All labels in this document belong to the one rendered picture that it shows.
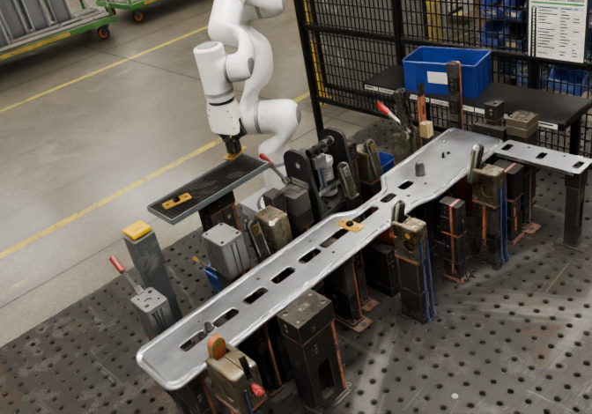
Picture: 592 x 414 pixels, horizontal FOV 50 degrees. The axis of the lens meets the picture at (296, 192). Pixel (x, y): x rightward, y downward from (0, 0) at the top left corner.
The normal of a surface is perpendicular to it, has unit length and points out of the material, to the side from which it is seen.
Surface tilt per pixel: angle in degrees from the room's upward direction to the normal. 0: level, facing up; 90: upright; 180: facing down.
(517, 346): 0
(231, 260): 90
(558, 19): 90
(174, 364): 0
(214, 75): 91
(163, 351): 0
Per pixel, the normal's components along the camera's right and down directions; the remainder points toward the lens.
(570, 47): -0.72, 0.47
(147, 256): 0.68, 0.27
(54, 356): -0.18, -0.84
